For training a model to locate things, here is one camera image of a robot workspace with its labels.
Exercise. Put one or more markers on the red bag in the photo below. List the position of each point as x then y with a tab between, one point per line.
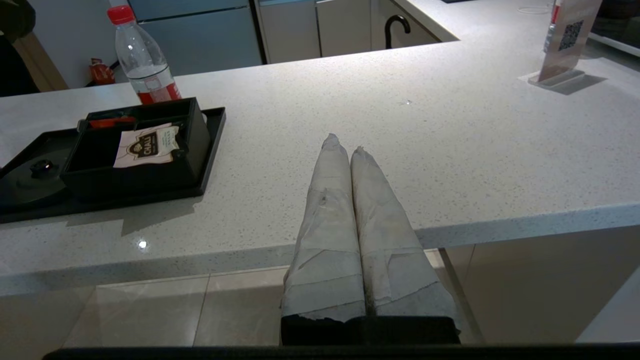
101	72

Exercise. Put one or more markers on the wooden door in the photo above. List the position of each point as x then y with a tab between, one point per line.
45	67

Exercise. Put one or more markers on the clear acrylic sign holder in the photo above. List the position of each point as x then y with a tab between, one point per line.
567	45

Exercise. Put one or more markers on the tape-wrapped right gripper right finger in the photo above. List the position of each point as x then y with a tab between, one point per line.
395	265

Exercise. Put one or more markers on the black curved faucet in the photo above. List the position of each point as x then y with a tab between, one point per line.
389	30

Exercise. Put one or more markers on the black round kettle base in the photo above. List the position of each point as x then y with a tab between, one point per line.
30	187

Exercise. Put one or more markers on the red sachet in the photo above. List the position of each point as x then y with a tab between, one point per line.
112	122

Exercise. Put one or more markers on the silver refrigerator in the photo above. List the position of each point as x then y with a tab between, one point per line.
210	35

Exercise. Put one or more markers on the pink tea bag sachet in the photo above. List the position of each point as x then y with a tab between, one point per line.
145	146

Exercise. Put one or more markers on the water bottle with dark liquid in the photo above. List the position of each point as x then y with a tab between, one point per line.
145	65

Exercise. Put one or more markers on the black microwave oven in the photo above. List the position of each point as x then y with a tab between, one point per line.
617	25

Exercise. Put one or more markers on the black compartment organizer box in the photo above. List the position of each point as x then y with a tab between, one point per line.
135	180

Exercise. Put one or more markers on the white base cabinet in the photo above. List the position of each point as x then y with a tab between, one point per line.
320	27

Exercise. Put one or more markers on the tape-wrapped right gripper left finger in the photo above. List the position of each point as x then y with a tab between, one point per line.
327	250

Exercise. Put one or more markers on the black rectangular serving tray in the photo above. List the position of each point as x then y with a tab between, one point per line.
212	150

